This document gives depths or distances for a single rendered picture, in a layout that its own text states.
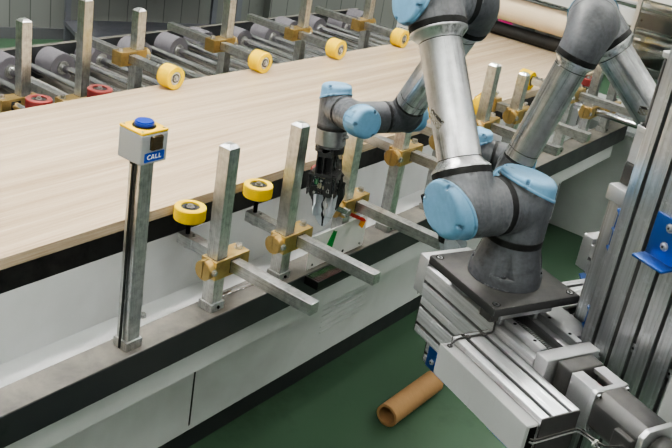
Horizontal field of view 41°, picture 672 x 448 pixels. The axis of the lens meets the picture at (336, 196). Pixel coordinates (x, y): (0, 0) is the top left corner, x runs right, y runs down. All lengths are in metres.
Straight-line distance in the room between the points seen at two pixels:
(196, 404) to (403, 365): 0.96
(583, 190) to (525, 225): 3.08
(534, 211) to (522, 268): 0.12
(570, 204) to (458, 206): 3.25
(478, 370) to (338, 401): 1.49
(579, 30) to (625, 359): 0.71
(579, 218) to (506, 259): 3.09
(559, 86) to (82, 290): 1.19
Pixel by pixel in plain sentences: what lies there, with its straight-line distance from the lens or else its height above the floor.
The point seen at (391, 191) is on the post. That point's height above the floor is 0.83.
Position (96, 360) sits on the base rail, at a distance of 2.02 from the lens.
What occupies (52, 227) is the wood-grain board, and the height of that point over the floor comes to 0.90.
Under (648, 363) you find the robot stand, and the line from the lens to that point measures 1.83.
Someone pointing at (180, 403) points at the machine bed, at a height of 0.22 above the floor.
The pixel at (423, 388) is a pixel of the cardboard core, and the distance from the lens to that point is 3.20.
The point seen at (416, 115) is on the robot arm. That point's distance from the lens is 2.08.
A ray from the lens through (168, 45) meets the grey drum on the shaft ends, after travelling 3.92.
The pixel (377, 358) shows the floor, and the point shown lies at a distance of 3.43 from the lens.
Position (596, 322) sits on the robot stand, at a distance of 1.89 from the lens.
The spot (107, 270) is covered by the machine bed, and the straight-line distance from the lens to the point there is 2.23.
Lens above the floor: 1.86
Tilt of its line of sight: 23 degrees down
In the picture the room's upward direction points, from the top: 10 degrees clockwise
